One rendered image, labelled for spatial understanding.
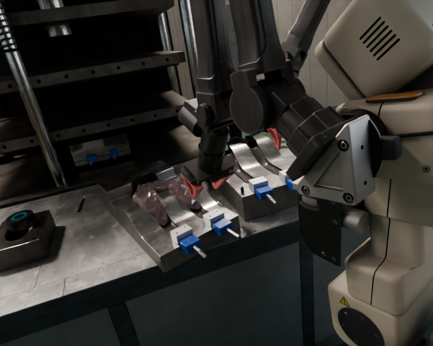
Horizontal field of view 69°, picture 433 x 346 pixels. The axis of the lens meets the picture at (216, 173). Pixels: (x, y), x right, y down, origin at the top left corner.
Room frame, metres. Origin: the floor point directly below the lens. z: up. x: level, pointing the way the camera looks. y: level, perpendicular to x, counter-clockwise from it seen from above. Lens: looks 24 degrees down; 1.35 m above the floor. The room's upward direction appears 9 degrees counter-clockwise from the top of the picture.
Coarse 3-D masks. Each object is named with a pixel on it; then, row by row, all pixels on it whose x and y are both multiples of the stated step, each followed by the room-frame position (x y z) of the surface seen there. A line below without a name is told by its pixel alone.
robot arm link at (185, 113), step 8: (184, 104) 0.70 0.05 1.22; (192, 104) 0.68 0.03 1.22; (200, 104) 0.61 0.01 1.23; (208, 104) 0.60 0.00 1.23; (184, 112) 0.69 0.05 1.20; (192, 112) 0.67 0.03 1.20; (200, 112) 0.60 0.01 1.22; (208, 112) 0.59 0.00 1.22; (184, 120) 0.69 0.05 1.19; (192, 120) 0.67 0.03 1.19; (200, 120) 0.60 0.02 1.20; (208, 120) 0.59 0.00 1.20; (232, 120) 0.64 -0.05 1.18; (192, 128) 0.66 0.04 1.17; (208, 128) 0.60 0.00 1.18; (216, 128) 0.61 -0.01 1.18; (200, 136) 0.69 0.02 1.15
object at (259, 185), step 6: (252, 180) 0.89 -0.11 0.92; (258, 180) 0.88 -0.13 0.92; (264, 180) 0.88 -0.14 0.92; (252, 186) 0.87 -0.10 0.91; (258, 186) 0.87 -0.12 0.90; (264, 186) 0.86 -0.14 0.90; (258, 192) 0.84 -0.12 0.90; (264, 192) 0.83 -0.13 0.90; (270, 192) 0.83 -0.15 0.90; (264, 198) 0.83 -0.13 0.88; (270, 198) 0.80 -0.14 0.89
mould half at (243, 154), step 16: (240, 144) 1.19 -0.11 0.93; (272, 144) 1.18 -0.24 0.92; (240, 160) 1.11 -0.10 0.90; (256, 160) 1.10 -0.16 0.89; (272, 160) 1.10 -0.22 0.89; (256, 176) 0.97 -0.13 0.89; (272, 176) 0.95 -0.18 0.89; (224, 192) 1.02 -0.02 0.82; (240, 192) 0.87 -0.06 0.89; (288, 192) 0.88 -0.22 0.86; (240, 208) 0.87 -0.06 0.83; (256, 208) 0.85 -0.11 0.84; (272, 208) 0.87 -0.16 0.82; (288, 208) 0.88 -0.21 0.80
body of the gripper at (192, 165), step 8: (200, 152) 0.65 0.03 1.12; (224, 152) 0.65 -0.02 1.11; (192, 160) 0.69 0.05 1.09; (200, 160) 0.66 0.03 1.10; (208, 160) 0.64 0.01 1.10; (216, 160) 0.64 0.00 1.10; (224, 160) 0.70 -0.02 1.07; (184, 168) 0.67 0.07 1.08; (192, 168) 0.66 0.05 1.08; (200, 168) 0.66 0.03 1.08; (208, 168) 0.65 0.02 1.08; (216, 168) 0.65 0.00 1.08; (224, 168) 0.67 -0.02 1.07; (232, 168) 0.68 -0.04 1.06; (200, 176) 0.64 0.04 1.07; (208, 176) 0.64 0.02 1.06
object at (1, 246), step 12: (36, 216) 0.96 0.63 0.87; (48, 216) 0.97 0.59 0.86; (0, 228) 0.92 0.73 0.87; (36, 228) 0.88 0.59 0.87; (48, 228) 0.92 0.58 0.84; (0, 240) 0.84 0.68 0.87; (12, 240) 0.86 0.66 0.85; (24, 240) 0.82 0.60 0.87; (36, 240) 0.81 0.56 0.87; (48, 240) 0.88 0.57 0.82; (0, 252) 0.78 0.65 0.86; (12, 252) 0.79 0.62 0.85; (24, 252) 0.80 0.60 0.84; (36, 252) 0.81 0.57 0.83; (48, 252) 0.84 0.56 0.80; (0, 264) 0.78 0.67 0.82; (12, 264) 0.79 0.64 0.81; (24, 264) 0.80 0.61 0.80
